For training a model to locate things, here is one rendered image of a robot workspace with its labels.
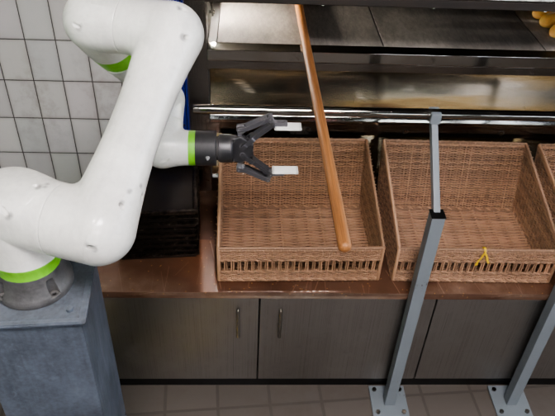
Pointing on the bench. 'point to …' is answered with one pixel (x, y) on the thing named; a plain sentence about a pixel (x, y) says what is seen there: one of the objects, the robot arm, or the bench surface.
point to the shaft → (324, 139)
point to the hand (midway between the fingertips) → (295, 148)
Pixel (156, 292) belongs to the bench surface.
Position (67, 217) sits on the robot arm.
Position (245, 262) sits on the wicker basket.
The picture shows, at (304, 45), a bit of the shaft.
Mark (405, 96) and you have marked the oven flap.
